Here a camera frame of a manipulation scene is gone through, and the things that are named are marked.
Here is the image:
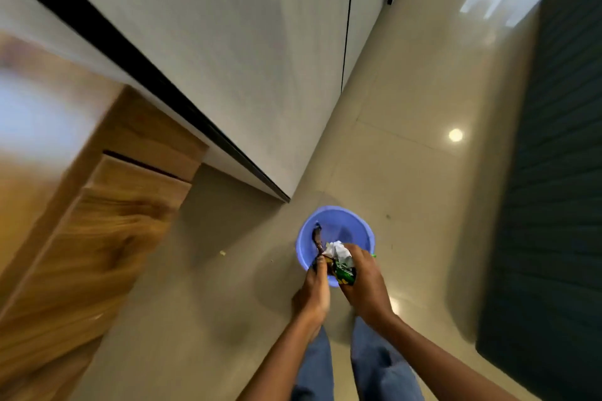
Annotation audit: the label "person's right hand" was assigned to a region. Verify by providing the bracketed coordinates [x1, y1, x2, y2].
[338, 243, 397, 327]

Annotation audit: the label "person's left hand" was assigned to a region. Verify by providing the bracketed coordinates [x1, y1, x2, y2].
[292, 255, 332, 327]

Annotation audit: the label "green snack wrapper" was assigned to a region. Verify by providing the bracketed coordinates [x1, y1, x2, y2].
[332, 253, 378, 287]

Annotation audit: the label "white paper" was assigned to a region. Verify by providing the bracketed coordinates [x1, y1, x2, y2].
[322, 241, 355, 271]

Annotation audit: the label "dark brown wrapper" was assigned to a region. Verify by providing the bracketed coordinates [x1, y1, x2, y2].
[310, 223, 326, 272]

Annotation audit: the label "person's left forearm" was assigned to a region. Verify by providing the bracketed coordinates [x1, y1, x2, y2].
[236, 312, 325, 401]

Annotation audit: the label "person's right forearm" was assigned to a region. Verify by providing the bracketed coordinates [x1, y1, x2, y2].
[361, 311, 520, 401]

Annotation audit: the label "blue plastic bucket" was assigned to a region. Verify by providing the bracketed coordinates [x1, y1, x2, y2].
[295, 206, 376, 288]

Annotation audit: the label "blue jeans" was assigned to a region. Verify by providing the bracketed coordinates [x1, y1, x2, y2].
[291, 316, 425, 401]

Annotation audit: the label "dark green rug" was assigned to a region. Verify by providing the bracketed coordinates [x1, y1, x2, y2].
[475, 0, 602, 401]

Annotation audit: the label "wooden cabinet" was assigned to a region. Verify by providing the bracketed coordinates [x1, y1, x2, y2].
[0, 32, 210, 401]

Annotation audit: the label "white wardrobe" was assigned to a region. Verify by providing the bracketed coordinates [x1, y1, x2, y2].
[0, 0, 420, 203]

